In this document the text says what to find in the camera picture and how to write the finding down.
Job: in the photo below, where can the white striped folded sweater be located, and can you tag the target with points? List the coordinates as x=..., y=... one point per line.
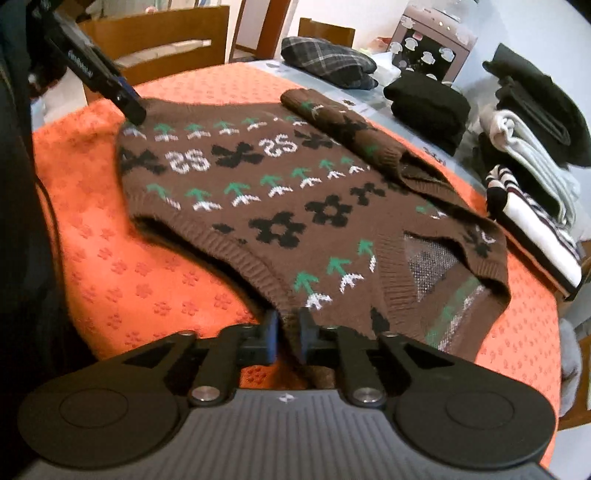
x=531, y=221

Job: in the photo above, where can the floral checked tablecloth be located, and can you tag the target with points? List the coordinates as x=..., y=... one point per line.
x=376, y=104

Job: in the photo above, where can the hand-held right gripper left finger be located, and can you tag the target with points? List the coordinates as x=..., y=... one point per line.
x=265, y=341

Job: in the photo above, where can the dark olive hooded jacket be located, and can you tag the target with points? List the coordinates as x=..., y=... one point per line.
x=545, y=92

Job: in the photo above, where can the orange floral mat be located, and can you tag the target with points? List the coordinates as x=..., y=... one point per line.
x=138, y=277

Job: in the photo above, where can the black folded garment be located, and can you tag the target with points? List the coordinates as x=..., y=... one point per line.
x=425, y=106

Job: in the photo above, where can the grey plaid folded garment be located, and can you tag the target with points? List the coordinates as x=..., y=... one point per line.
x=328, y=57

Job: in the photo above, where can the grey folded cloth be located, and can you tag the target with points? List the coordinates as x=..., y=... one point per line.
x=570, y=369

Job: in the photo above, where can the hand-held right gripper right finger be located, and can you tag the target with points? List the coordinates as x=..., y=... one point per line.
x=307, y=341

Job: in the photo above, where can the pink water dispenser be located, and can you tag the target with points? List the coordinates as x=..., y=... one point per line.
x=429, y=50

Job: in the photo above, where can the wooden chair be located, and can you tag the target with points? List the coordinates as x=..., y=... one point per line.
x=161, y=27
x=323, y=32

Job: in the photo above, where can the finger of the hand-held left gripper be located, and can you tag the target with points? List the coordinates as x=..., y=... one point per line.
x=134, y=110

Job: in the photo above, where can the brown patterned knit sweater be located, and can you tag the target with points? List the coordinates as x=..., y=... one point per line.
x=286, y=194

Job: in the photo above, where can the person's dark clothing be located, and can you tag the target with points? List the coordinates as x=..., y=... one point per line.
x=18, y=230

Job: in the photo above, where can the wooden door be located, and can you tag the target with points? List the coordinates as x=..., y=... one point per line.
x=272, y=27

